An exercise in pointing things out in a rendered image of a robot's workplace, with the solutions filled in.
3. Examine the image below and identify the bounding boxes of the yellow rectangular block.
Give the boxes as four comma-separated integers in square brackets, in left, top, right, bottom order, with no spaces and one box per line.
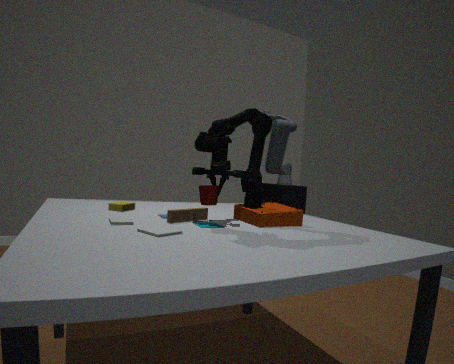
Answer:
[109,202,135,212]

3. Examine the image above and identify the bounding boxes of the tan flat bar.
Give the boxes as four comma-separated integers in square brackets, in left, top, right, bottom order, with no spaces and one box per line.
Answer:
[167,207,208,224]

